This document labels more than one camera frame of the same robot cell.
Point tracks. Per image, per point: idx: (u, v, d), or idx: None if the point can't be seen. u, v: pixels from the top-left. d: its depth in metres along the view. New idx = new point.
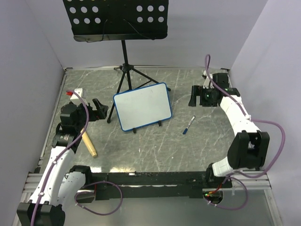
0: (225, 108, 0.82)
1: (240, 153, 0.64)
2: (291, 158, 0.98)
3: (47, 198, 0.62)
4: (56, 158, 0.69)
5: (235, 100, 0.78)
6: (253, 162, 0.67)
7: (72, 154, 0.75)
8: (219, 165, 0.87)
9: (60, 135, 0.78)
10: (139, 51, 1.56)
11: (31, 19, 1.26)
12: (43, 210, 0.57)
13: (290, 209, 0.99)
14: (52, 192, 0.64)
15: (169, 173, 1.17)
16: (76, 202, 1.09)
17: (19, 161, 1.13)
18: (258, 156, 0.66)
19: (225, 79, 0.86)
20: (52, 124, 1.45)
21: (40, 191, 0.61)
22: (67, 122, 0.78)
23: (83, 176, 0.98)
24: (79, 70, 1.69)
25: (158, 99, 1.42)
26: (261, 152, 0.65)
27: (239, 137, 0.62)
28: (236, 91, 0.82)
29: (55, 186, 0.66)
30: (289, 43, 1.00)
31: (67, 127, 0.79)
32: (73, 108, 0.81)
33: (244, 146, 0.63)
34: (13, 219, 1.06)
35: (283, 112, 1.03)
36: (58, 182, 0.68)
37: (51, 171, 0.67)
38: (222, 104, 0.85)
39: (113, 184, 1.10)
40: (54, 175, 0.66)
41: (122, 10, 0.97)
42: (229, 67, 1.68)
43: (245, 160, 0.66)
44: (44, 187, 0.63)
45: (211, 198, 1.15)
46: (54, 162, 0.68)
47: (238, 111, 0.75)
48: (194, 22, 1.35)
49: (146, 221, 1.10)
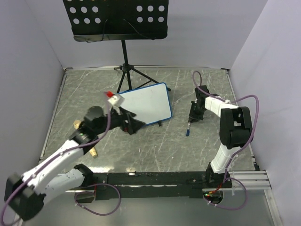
0: (209, 106, 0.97)
1: (228, 126, 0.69)
2: (291, 159, 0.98)
3: (36, 182, 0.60)
4: (64, 150, 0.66)
5: (214, 96, 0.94)
6: (243, 135, 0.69)
7: (81, 153, 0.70)
8: (217, 159, 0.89)
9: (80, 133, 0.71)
10: (139, 51, 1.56)
11: (31, 20, 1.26)
12: (22, 194, 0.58)
13: (290, 209, 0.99)
14: (43, 179, 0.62)
15: (169, 173, 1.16)
16: (76, 202, 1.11)
17: (20, 161, 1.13)
18: (246, 128, 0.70)
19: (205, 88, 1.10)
20: (52, 124, 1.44)
21: (34, 174, 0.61)
22: (89, 125, 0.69)
23: (83, 176, 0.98)
24: (79, 70, 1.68)
25: (159, 98, 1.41)
26: (247, 122, 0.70)
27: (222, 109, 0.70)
28: (216, 93, 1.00)
29: (50, 174, 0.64)
30: (290, 43, 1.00)
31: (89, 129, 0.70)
32: (99, 114, 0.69)
33: (227, 117, 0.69)
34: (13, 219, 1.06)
35: (284, 113, 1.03)
36: (54, 173, 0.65)
37: (54, 159, 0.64)
38: (206, 104, 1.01)
39: (112, 186, 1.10)
40: (54, 164, 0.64)
41: (122, 11, 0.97)
42: (229, 67, 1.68)
43: (234, 133, 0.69)
44: (39, 172, 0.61)
45: (211, 198, 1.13)
46: (60, 153, 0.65)
47: (218, 100, 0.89)
48: (194, 21, 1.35)
49: (146, 221, 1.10)
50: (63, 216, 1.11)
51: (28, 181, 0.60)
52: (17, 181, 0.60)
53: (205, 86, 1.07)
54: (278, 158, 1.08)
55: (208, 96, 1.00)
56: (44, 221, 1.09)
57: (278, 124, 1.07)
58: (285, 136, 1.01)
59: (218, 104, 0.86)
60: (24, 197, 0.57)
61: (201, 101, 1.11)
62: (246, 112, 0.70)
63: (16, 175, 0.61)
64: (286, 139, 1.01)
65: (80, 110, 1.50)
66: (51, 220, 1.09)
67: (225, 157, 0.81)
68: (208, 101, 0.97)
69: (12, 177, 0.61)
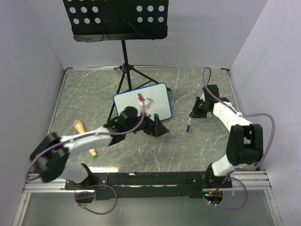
0: (218, 113, 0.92)
1: (238, 146, 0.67)
2: (291, 159, 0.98)
3: (71, 146, 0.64)
4: (99, 132, 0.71)
5: (224, 103, 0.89)
6: (252, 156, 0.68)
7: (106, 142, 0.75)
8: (219, 165, 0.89)
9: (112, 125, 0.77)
10: (139, 51, 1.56)
11: (31, 20, 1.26)
12: (57, 152, 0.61)
13: (290, 209, 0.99)
14: (76, 148, 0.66)
15: (169, 173, 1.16)
16: (77, 202, 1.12)
17: (20, 161, 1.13)
18: (256, 149, 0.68)
19: (215, 90, 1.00)
20: (52, 124, 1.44)
21: (72, 138, 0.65)
22: (122, 120, 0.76)
23: (85, 176, 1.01)
24: (79, 70, 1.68)
25: (158, 98, 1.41)
26: (257, 142, 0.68)
27: (234, 128, 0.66)
28: (225, 98, 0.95)
29: (81, 147, 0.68)
30: (290, 43, 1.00)
31: (120, 125, 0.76)
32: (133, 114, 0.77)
33: (239, 137, 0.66)
34: (13, 219, 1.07)
35: (283, 113, 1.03)
36: (83, 147, 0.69)
37: (90, 135, 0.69)
38: (214, 109, 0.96)
39: (110, 187, 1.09)
40: (89, 139, 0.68)
41: (122, 11, 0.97)
42: (229, 67, 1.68)
43: (244, 153, 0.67)
44: (76, 138, 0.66)
45: (212, 198, 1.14)
46: (96, 133, 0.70)
47: (228, 111, 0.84)
48: (194, 21, 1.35)
49: (146, 221, 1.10)
50: (63, 216, 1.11)
51: (65, 143, 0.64)
52: (54, 140, 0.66)
53: (215, 87, 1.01)
54: (278, 159, 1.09)
55: (217, 102, 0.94)
56: (44, 221, 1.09)
57: (278, 124, 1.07)
58: (285, 136, 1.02)
59: (228, 116, 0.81)
60: (56, 155, 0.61)
61: (210, 105, 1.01)
62: (258, 132, 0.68)
63: (56, 135, 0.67)
64: (286, 139, 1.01)
65: (80, 110, 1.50)
66: (51, 220, 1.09)
67: (227, 167, 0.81)
68: (217, 107, 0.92)
69: (51, 135, 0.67)
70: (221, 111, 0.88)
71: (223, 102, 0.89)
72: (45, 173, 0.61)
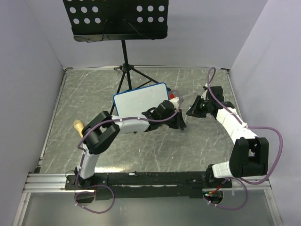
0: (222, 120, 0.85)
1: (241, 161, 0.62)
2: (290, 159, 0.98)
3: (119, 125, 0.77)
4: (140, 117, 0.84)
5: (230, 111, 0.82)
6: (256, 170, 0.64)
7: (142, 128, 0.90)
8: (220, 168, 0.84)
9: (150, 115, 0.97)
10: (139, 51, 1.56)
11: (31, 20, 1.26)
12: (110, 127, 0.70)
13: (290, 209, 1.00)
14: (122, 127, 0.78)
15: (169, 173, 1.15)
16: (76, 202, 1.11)
17: (20, 161, 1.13)
18: (260, 163, 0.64)
19: (219, 92, 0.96)
20: (52, 124, 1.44)
21: (122, 118, 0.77)
22: (158, 111, 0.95)
23: (90, 175, 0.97)
24: (79, 70, 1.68)
25: (158, 98, 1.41)
26: (263, 157, 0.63)
27: (238, 142, 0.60)
28: (230, 104, 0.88)
29: (125, 127, 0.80)
30: (290, 43, 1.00)
31: (156, 114, 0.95)
32: (169, 106, 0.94)
33: (242, 152, 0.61)
34: (13, 219, 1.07)
35: (283, 113, 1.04)
36: (126, 128, 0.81)
37: (133, 118, 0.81)
38: (218, 117, 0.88)
39: (109, 188, 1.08)
40: (132, 122, 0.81)
41: (123, 11, 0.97)
42: (229, 67, 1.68)
43: (247, 167, 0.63)
44: (124, 119, 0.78)
45: (211, 198, 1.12)
46: (138, 117, 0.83)
47: (233, 119, 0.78)
48: (195, 21, 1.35)
49: (146, 221, 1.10)
50: (64, 216, 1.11)
51: (115, 121, 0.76)
52: (106, 117, 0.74)
53: (220, 88, 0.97)
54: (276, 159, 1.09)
55: (221, 108, 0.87)
56: (45, 221, 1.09)
57: (278, 124, 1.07)
58: (285, 136, 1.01)
59: (232, 126, 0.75)
60: (109, 129, 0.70)
61: (213, 109, 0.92)
62: (264, 147, 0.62)
63: (106, 113, 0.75)
64: (285, 139, 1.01)
65: (80, 110, 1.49)
66: (51, 220, 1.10)
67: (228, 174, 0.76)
68: (221, 114, 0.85)
69: (104, 113, 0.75)
70: (225, 118, 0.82)
71: (228, 110, 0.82)
72: (97, 145, 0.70)
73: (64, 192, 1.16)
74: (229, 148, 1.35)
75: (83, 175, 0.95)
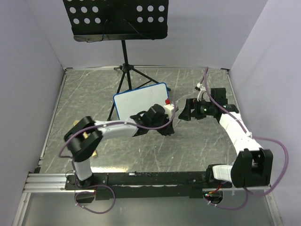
0: (225, 126, 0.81)
1: (244, 173, 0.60)
2: (291, 159, 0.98)
3: (103, 131, 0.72)
4: (128, 122, 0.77)
5: (234, 118, 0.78)
6: (258, 182, 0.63)
7: (131, 133, 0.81)
8: (220, 170, 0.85)
9: (138, 119, 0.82)
10: (139, 51, 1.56)
11: (31, 20, 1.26)
12: (92, 134, 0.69)
13: (290, 209, 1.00)
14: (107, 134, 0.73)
15: (169, 173, 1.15)
16: (76, 202, 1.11)
17: (20, 161, 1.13)
18: (263, 175, 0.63)
19: (223, 94, 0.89)
20: (52, 124, 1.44)
21: (105, 124, 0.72)
22: (149, 114, 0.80)
23: (89, 175, 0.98)
24: (79, 70, 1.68)
25: (158, 98, 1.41)
26: (266, 171, 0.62)
27: (241, 156, 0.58)
28: (234, 107, 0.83)
29: (111, 133, 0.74)
30: (290, 43, 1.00)
31: (146, 119, 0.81)
32: (161, 109, 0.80)
33: (246, 165, 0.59)
34: (13, 219, 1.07)
35: (283, 113, 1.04)
36: (112, 134, 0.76)
37: (120, 124, 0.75)
38: (221, 121, 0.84)
39: (108, 187, 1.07)
40: (118, 127, 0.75)
41: (123, 11, 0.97)
42: (229, 67, 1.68)
43: (249, 179, 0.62)
44: (108, 125, 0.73)
45: (211, 198, 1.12)
46: (125, 122, 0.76)
47: (237, 127, 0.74)
48: (194, 21, 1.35)
49: (146, 221, 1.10)
50: (63, 216, 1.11)
51: (99, 127, 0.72)
52: (90, 123, 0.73)
53: (223, 89, 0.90)
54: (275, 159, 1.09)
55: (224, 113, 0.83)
56: (44, 221, 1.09)
57: (279, 124, 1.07)
58: (285, 136, 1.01)
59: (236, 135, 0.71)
60: (91, 136, 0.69)
61: (217, 112, 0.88)
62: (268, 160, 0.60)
63: (91, 119, 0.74)
64: (285, 139, 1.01)
65: (80, 110, 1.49)
66: (51, 220, 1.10)
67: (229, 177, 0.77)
68: (224, 119, 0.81)
69: (87, 118, 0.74)
70: (228, 125, 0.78)
71: (232, 116, 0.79)
72: (79, 152, 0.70)
73: (64, 192, 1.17)
74: (229, 148, 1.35)
75: (80, 177, 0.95)
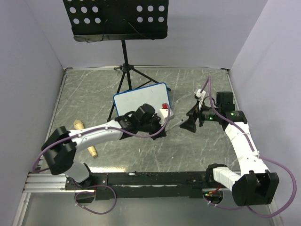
0: (231, 137, 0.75)
1: (247, 196, 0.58)
2: (291, 159, 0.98)
3: (78, 141, 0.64)
4: (109, 126, 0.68)
5: (242, 132, 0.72)
6: (259, 201, 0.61)
7: (115, 136, 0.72)
8: (220, 173, 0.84)
9: (125, 120, 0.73)
10: (139, 51, 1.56)
11: (31, 19, 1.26)
12: (64, 147, 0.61)
13: (290, 210, 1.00)
14: (83, 143, 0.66)
15: (169, 173, 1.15)
16: (76, 202, 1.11)
17: (20, 161, 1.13)
18: (265, 196, 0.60)
19: (230, 99, 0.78)
20: (52, 124, 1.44)
21: (80, 133, 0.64)
22: (137, 115, 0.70)
23: (86, 177, 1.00)
24: (79, 70, 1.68)
25: (158, 98, 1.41)
26: (270, 193, 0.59)
27: (247, 179, 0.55)
28: (242, 116, 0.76)
29: (90, 142, 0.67)
30: (290, 43, 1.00)
31: (134, 119, 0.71)
32: (151, 110, 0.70)
33: (250, 189, 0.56)
34: (13, 219, 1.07)
35: (283, 113, 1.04)
36: (91, 141, 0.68)
37: (99, 130, 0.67)
38: (226, 130, 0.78)
39: (107, 186, 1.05)
40: (97, 134, 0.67)
41: (123, 11, 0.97)
42: (229, 67, 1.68)
43: (251, 199, 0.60)
44: (84, 133, 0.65)
45: (212, 198, 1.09)
46: (106, 127, 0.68)
47: (244, 143, 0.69)
48: (194, 21, 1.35)
49: (146, 221, 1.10)
50: (64, 216, 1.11)
51: (73, 138, 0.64)
52: (63, 133, 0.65)
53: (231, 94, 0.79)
54: (275, 159, 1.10)
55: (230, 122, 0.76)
56: (44, 221, 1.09)
57: (279, 124, 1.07)
58: (285, 137, 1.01)
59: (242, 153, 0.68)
60: (63, 149, 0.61)
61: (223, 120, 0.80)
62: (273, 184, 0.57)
63: (63, 128, 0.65)
64: (286, 139, 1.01)
65: (80, 110, 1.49)
66: (52, 220, 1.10)
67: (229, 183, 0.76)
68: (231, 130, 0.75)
69: (60, 129, 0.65)
70: (235, 138, 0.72)
71: (240, 128, 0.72)
72: (52, 167, 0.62)
73: (64, 192, 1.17)
74: (229, 148, 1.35)
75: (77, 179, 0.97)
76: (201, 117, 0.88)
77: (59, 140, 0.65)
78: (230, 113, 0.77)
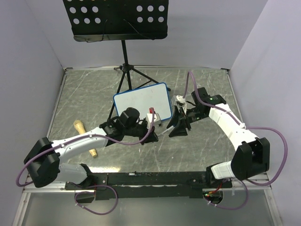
0: (216, 119, 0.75)
1: (246, 165, 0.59)
2: (291, 159, 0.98)
3: (61, 152, 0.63)
4: (94, 134, 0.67)
5: (224, 109, 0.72)
6: (259, 169, 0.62)
7: (101, 143, 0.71)
8: (220, 170, 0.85)
9: (109, 126, 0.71)
10: (138, 51, 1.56)
11: (31, 20, 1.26)
12: (47, 158, 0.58)
13: (291, 210, 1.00)
14: (68, 153, 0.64)
15: (169, 173, 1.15)
16: (76, 202, 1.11)
17: (20, 161, 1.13)
18: (263, 163, 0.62)
19: (205, 92, 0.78)
20: (52, 124, 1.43)
21: (63, 143, 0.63)
22: (121, 120, 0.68)
23: (85, 176, 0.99)
24: (79, 70, 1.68)
25: (159, 98, 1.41)
26: (265, 157, 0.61)
27: (241, 150, 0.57)
28: (221, 99, 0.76)
29: (75, 150, 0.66)
30: (290, 43, 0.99)
31: (119, 125, 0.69)
32: (135, 115, 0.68)
33: (248, 158, 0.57)
34: (13, 219, 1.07)
35: (283, 113, 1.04)
36: (76, 150, 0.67)
37: (83, 138, 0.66)
38: (210, 115, 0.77)
39: (105, 186, 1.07)
40: (81, 143, 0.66)
41: (123, 11, 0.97)
42: (229, 67, 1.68)
43: (251, 170, 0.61)
44: (67, 143, 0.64)
45: (212, 198, 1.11)
46: (90, 134, 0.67)
47: (229, 120, 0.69)
48: (194, 22, 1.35)
49: (146, 221, 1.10)
50: (64, 216, 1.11)
51: (56, 148, 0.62)
52: (45, 145, 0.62)
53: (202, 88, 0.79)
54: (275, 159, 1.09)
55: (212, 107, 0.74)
56: (44, 221, 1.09)
57: (279, 124, 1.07)
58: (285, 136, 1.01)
59: (231, 128, 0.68)
60: (47, 162, 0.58)
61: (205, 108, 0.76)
62: (266, 147, 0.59)
63: (45, 139, 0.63)
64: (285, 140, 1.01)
65: (80, 110, 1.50)
66: (51, 220, 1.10)
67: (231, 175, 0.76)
68: (213, 112, 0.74)
69: (43, 140, 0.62)
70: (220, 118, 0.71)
71: (222, 108, 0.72)
72: (38, 179, 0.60)
73: (64, 192, 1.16)
74: (229, 148, 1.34)
75: (77, 181, 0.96)
76: (188, 120, 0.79)
77: (41, 151, 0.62)
78: (209, 98, 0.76)
